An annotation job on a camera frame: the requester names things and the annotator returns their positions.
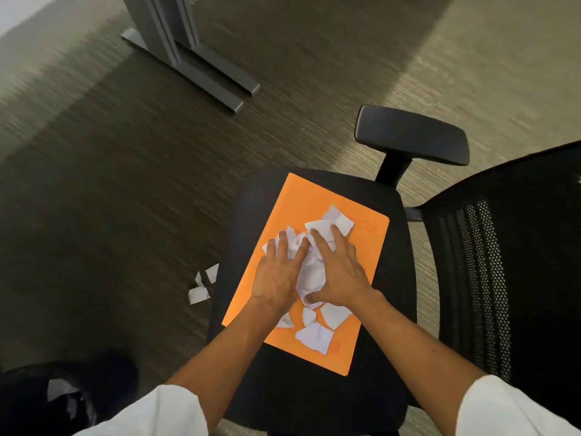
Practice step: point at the white left shirt sleeve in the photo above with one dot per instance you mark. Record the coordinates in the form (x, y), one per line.
(154, 415)

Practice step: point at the small torn white paper scrap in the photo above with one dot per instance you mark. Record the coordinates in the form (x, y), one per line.
(199, 279)

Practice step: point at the orange paper folder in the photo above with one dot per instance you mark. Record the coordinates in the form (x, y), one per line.
(299, 199)

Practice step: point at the person's right hand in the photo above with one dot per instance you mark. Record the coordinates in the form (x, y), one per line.
(345, 276)

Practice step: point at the white shirt sleeve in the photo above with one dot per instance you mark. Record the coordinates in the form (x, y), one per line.
(154, 415)
(508, 413)

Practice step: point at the white right shirt sleeve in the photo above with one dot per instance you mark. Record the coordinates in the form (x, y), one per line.
(508, 413)

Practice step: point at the person's left hand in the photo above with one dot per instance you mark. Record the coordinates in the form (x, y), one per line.
(277, 281)

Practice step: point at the person's right forearm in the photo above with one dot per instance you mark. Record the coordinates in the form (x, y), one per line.
(417, 358)

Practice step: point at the black trash bin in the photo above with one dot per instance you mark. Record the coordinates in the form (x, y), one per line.
(109, 381)

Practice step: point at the large torn white paper scrap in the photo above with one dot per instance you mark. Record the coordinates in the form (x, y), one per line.
(199, 295)

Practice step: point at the pile of white paper scraps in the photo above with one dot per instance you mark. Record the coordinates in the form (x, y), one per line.
(313, 272)

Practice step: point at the person's left forearm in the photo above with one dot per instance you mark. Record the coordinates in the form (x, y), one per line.
(227, 358)

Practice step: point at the black mesh office chair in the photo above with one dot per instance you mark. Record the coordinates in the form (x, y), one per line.
(308, 395)

